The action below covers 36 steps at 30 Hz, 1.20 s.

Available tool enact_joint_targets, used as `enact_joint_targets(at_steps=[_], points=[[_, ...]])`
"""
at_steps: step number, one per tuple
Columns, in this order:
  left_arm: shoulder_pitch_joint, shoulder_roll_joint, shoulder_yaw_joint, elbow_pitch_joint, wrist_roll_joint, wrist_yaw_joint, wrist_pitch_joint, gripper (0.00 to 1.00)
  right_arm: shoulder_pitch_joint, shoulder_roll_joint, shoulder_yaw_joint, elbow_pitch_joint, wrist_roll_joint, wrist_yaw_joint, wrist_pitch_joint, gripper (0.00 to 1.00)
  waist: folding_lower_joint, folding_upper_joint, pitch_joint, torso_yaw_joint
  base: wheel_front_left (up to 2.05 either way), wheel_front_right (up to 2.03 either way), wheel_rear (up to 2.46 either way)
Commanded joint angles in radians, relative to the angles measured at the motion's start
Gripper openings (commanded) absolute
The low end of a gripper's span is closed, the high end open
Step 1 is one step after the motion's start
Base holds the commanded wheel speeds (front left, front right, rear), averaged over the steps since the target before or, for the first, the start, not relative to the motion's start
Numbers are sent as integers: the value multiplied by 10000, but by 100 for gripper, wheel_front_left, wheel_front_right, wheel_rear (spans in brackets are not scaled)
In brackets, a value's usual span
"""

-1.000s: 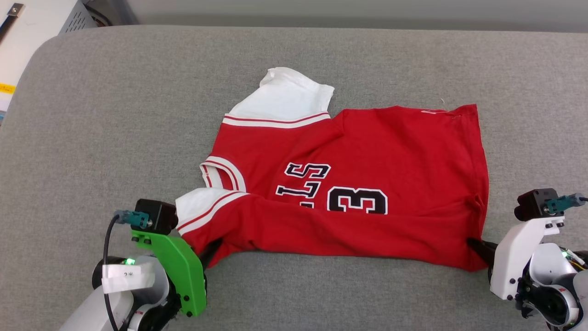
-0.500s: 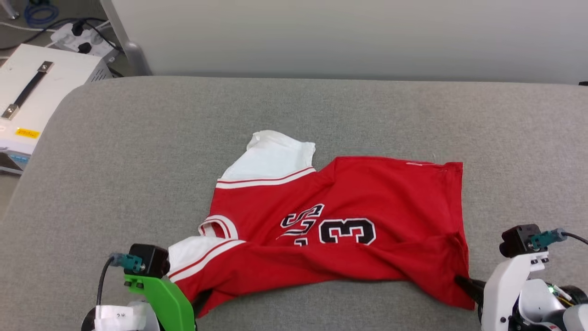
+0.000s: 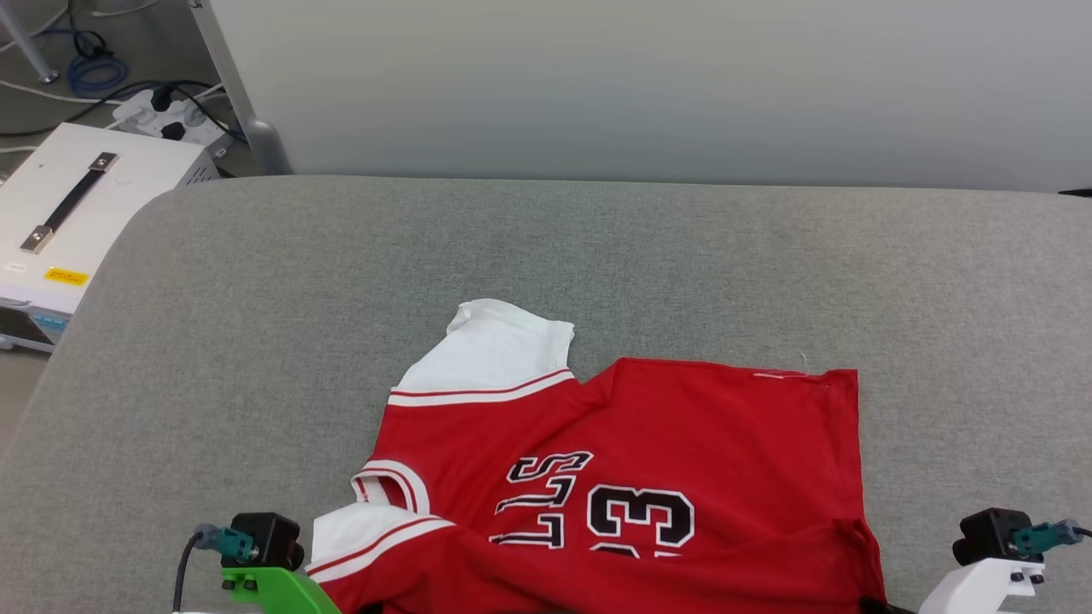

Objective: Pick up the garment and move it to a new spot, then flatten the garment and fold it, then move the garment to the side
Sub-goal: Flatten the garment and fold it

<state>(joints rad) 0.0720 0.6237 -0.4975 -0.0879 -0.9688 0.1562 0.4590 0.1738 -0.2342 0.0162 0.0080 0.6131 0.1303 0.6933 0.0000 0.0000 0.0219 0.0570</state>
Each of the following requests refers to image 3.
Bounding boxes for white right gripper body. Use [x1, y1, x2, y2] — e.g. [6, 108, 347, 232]
[917, 556, 1047, 614]

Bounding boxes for blue coiled cable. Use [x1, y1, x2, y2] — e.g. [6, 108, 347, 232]
[67, 53, 131, 97]

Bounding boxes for grey metal partition post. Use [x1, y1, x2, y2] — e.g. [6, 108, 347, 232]
[189, 0, 293, 177]

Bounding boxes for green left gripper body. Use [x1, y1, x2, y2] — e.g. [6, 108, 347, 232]
[220, 565, 342, 614]

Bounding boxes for white partition panel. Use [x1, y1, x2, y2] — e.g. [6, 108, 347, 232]
[209, 0, 1092, 193]

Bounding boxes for red white basketball jersey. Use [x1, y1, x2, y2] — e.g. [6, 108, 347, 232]
[307, 298, 888, 614]

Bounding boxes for grey metal table leg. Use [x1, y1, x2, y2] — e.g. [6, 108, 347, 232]
[0, 0, 59, 84]

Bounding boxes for white power strip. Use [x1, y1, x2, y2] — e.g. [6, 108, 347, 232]
[113, 85, 233, 159]

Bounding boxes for black power cable with plug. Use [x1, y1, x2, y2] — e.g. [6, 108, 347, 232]
[0, 79, 248, 142]

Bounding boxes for white equipment box black handle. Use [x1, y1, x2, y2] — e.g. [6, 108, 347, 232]
[0, 122, 224, 352]

